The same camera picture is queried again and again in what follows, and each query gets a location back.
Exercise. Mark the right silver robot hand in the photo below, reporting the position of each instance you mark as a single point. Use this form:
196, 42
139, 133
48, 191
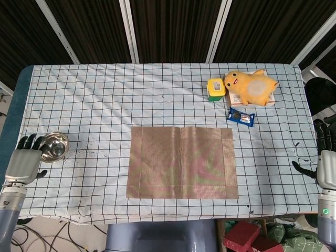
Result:
326, 168

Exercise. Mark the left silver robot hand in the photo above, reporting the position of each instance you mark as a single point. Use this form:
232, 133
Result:
23, 165

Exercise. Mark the stainless steel bowl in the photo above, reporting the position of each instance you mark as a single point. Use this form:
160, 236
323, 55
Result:
56, 148

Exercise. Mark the brown woven placemat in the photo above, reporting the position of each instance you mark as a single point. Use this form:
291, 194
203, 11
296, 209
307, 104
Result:
181, 165

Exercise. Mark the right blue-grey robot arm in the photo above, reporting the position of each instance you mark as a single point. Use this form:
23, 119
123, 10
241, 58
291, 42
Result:
326, 218

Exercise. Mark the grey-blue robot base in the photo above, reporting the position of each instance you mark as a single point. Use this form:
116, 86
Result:
157, 236

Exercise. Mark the teal table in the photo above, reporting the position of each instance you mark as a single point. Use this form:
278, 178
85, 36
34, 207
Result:
13, 110

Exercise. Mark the black office chair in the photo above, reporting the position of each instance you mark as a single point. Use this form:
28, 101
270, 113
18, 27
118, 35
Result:
321, 92

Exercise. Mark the green patterned cloth bag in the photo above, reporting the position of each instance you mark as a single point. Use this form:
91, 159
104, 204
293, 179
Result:
294, 239

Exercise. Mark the red box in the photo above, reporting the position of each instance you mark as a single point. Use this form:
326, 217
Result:
240, 235
267, 246

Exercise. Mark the blue cookie packet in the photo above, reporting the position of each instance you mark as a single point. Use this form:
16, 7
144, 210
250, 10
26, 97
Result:
241, 117

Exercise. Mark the yellow plush toy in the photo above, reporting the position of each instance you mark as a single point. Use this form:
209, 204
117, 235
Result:
252, 88

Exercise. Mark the white cardboard box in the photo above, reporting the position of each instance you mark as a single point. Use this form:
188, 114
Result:
233, 101

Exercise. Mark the white black-checked tablecloth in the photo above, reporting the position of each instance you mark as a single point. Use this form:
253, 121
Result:
131, 99

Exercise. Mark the green container with yellow lid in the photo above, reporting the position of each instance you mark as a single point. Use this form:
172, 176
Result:
215, 89

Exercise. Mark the white double frame post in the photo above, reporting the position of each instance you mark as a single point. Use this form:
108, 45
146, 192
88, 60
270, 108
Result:
130, 31

